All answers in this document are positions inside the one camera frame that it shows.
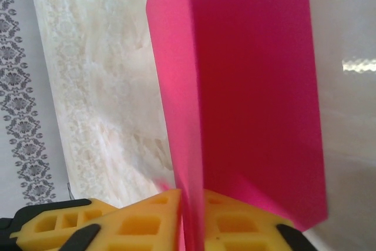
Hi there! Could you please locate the pink square paper sheet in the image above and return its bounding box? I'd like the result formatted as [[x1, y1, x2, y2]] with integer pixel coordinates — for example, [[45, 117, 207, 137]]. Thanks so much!
[[145, 0, 330, 251]]

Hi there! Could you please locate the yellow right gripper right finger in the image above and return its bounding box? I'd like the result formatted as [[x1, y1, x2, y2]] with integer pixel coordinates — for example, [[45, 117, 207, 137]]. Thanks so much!
[[202, 190, 308, 251]]

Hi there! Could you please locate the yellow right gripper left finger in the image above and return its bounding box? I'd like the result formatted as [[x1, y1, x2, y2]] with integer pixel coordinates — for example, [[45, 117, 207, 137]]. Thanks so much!
[[63, 189, 183, 251]]

